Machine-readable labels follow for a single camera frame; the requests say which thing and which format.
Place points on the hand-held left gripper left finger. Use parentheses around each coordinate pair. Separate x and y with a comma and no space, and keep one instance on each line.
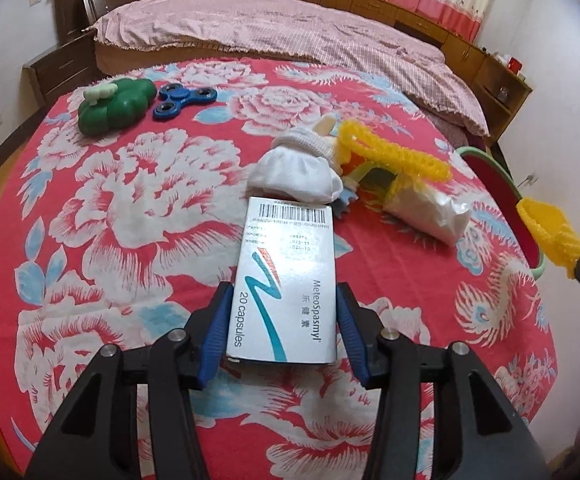
(215,330)

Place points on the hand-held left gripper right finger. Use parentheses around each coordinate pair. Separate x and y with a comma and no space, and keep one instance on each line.
(354,335)

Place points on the yellow foam fruit net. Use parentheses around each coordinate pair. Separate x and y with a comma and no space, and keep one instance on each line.
(399,155)
(552,240)

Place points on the teal and white medicine box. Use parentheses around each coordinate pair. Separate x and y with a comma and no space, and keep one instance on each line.
(280,280)

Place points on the red round chair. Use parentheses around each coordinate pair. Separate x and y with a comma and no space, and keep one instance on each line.
(499,195)

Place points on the white plastic bag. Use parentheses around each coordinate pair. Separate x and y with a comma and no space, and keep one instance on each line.
(429,212)

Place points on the red floral tablecloth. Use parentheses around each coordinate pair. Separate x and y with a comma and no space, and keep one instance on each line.
(145,200)

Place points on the white sock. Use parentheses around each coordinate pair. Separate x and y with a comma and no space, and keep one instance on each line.
(295,170)

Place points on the wooden corner shelf cabinet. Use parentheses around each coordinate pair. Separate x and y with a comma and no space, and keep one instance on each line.
(499,90)

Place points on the small red box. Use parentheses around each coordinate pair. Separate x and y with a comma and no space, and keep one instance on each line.
(514,65)

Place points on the blue fidget spinner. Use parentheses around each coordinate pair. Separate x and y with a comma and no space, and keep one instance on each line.
(182,100)

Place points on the green pumpkin-shaped toy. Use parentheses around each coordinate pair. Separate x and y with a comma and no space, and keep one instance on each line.
(115,105)

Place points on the dark wooden nightstand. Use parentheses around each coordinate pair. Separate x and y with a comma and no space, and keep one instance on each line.
(65,65)

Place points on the pink checked bedspread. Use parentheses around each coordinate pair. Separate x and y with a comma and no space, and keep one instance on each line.
(270,25)

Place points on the long low wooden cabinet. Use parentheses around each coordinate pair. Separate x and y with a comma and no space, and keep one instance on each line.
(359,2)

